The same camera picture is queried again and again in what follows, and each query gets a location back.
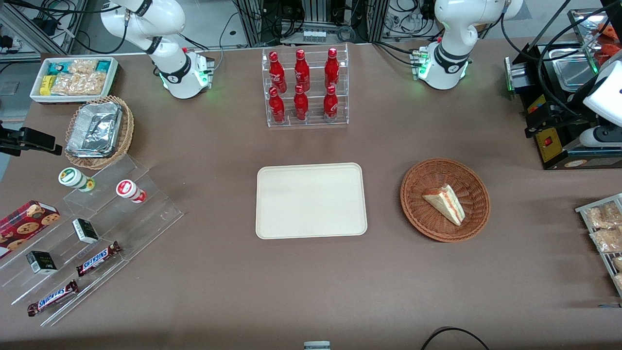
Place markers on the teal snack pack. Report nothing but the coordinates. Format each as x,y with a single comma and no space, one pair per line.
58,68
102,66

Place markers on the Snickers chocolate bar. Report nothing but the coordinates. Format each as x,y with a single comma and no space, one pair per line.
52,298
98,258

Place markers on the white snack bin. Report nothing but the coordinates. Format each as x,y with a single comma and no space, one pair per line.
36,95

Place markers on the red cookie box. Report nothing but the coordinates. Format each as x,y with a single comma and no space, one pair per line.
24,226

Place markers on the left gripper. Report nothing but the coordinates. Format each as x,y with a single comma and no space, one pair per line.
567,108

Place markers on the black food warmer cabinet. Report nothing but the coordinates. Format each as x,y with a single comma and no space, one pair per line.
559,150

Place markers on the stacked foil containers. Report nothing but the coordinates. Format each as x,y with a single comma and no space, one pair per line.
95,129

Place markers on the small dark green box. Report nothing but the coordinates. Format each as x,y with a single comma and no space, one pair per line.
41,262
85,231

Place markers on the round brown wicker basket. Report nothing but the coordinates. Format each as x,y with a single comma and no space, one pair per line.
427,218

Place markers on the clear acrylic stepped stand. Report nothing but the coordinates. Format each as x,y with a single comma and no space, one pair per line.
141,223

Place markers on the red lid snack cup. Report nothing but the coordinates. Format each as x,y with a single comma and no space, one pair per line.
129,189

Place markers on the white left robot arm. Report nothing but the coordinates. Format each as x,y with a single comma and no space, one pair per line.
449,46

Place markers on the aluminium frame structure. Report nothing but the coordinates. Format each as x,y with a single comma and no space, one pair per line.
252,22

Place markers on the tray of packaged snacks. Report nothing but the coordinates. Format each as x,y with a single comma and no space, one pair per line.
585,209

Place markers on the yellow snack pack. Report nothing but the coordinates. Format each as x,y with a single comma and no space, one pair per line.
45,85

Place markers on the white terminal block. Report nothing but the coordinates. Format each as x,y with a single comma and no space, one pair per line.
313,36

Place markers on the oval tan wicker basket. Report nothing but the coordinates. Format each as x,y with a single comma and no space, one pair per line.
127,131

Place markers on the red cola bottle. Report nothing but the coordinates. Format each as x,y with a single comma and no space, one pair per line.
301,104
277,107
332,68
331,103
302,70
277,73

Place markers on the orange sausages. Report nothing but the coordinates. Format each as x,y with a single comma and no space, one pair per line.
610,46

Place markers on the small grey device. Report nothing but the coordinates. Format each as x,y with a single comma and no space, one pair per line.
317,345

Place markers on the small rice cracker bag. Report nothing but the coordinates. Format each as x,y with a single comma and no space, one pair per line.
82,65

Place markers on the clear bag of crackers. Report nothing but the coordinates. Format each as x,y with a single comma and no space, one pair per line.
617,264
607,240
602,216
618,282

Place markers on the green lid snack cup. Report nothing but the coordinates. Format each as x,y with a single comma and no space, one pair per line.
73,178

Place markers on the cream plastic tray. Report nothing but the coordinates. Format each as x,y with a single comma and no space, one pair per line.
311,201

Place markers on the black clamp device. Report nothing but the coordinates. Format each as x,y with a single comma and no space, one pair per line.
34,140

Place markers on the large rice cracker bag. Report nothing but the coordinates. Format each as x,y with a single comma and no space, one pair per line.
80,83

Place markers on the clear acrylic bottle rack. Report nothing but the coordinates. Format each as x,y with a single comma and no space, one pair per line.
316,116

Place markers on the triangular sandwich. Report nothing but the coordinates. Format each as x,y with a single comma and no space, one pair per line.
444,204

